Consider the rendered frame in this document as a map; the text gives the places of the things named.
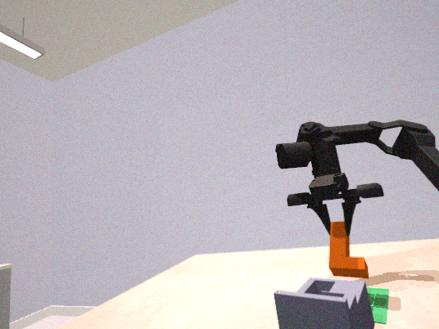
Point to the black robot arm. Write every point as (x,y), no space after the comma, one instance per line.
(317,143)

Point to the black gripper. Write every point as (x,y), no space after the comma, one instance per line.
(351,197)

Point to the orange l-shaped part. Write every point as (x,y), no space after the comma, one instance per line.
(340,262)

